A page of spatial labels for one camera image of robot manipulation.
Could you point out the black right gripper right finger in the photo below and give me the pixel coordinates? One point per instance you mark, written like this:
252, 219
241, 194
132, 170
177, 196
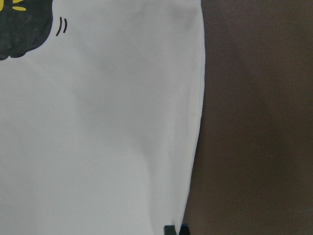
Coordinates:
184, 229

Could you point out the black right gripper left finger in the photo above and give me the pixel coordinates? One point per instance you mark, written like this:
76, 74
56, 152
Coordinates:
169, 230

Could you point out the cream long-sleeve cat shirt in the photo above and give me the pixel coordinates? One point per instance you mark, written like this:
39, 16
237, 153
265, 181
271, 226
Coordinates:
100, 111

